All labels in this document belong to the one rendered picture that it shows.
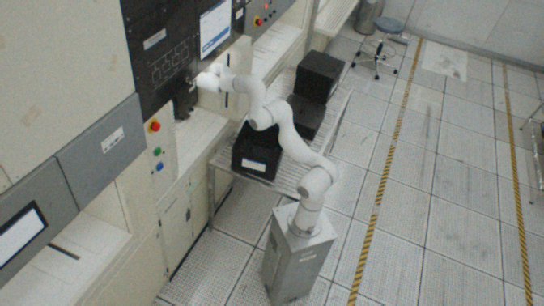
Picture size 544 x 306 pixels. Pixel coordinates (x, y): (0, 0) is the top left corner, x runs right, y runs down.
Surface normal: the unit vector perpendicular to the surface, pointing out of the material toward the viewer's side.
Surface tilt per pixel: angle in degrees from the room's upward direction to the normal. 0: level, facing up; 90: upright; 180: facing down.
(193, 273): 0
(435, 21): 90
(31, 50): 90
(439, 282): 0
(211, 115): 0
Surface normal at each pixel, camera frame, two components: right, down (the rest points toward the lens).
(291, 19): -0.37, 0.62
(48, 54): 0.92, 0.36
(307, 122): 0.15, -0.70
